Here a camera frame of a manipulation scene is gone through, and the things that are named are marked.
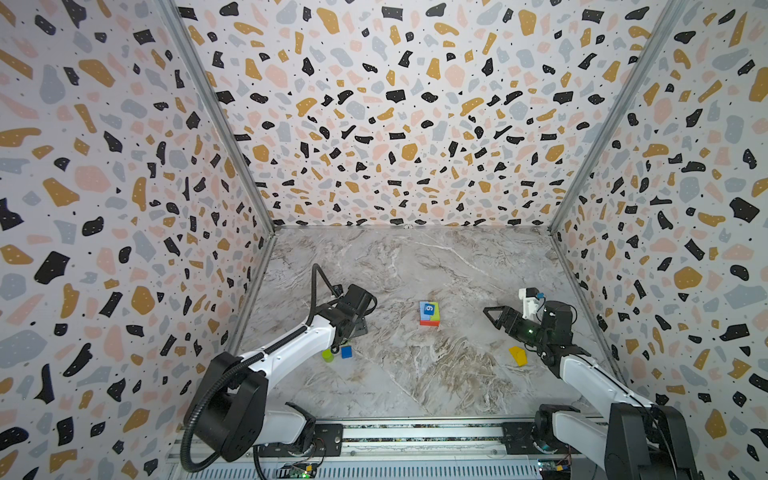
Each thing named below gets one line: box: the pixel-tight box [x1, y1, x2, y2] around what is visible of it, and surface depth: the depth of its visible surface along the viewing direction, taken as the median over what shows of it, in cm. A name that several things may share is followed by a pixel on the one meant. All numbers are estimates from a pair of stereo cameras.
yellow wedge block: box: [508, 346, 528, 367], surface depth 89 cm
